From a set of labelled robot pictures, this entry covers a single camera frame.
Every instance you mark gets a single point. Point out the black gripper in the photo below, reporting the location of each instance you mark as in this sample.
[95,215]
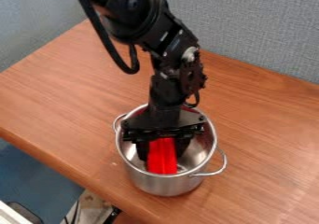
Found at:
[167,116]

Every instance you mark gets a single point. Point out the red plastic block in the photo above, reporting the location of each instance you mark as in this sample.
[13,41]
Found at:
[162,158]

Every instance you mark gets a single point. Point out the stainless steel pot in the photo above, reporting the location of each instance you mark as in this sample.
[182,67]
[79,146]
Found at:
[203,160]

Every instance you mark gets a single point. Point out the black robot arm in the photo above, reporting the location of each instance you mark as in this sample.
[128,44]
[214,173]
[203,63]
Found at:
[132,25]

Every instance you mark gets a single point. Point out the white black object at corner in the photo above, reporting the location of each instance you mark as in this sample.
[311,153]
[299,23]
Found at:
[13,213]

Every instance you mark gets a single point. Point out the metal table leg bracket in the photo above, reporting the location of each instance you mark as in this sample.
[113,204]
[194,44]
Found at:
[91,210]

